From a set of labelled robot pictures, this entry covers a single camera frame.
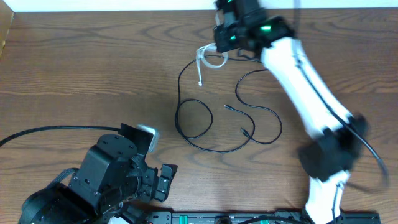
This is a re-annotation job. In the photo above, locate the white usb cable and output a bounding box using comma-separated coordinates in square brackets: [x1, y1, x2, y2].
[195, 42, 229, 87]

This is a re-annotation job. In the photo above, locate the long black cable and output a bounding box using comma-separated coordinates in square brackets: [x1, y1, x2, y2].
[174, 54, 261, 154]

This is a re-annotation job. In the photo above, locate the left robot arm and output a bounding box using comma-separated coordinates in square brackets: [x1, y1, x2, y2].
[19, 124, 178, 223]

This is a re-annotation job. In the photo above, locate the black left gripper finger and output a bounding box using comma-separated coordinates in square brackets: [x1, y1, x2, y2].
[154, 177, 171, 202]
[160, 164, 178, 182]

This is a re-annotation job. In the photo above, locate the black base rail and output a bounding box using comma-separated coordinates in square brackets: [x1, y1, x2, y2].
[118, 203, 382, 224]

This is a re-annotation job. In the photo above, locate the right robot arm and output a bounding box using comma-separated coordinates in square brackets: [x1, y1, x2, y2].
[214, 0, 366, 223]

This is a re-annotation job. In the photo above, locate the short black cable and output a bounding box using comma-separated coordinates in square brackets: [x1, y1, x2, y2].
[234, 68, 283, 146]

